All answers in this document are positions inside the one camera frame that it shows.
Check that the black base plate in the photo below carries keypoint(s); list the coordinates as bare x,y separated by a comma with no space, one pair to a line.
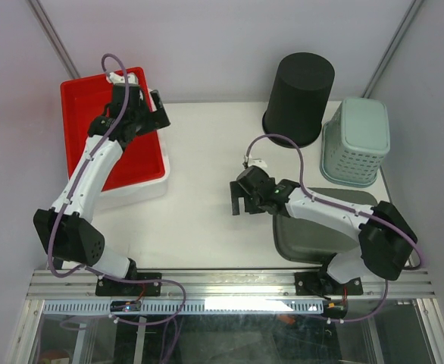
109,288
313,283

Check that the white plastic bin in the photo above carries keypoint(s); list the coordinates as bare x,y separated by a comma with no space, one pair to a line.
146,191

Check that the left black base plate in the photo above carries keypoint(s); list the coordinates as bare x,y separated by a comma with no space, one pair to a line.
109,288

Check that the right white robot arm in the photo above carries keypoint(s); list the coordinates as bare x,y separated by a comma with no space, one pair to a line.
385,240

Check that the aluminium frame post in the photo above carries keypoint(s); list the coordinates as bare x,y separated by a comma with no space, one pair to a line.
402,29
53,37

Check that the large black plastic bucket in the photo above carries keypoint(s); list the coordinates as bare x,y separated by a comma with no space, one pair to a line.
299,97

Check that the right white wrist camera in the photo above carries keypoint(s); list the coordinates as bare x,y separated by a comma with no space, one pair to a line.
249,161

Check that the grey plastic tray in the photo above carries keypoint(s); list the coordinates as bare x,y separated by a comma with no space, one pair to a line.
314,229

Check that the teal perforated plastic basket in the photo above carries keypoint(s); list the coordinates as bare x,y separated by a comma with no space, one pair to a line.
355,141

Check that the left aluminium frame post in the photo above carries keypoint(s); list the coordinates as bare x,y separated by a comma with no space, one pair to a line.
53,37

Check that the right aluminium frame post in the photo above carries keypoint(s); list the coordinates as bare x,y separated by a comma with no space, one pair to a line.
402,29

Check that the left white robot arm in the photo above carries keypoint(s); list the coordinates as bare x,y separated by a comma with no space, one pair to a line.
65,229

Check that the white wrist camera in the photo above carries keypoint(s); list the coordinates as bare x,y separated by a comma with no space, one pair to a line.
116,79
249,161

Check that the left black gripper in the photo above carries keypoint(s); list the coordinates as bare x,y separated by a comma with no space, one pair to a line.
157,119

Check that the white slotted cable duct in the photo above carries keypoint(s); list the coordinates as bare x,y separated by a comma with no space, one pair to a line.
208,306

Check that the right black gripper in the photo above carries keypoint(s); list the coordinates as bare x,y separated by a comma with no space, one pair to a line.
238,191

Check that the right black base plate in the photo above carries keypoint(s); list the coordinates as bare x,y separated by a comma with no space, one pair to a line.
313,283

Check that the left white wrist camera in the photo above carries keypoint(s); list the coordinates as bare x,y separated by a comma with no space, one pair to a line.
116,79

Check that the red plastic tray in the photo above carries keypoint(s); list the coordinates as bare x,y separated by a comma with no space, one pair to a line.
84,99

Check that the aluminium mounting rail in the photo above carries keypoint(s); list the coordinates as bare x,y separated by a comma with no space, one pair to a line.
199,284

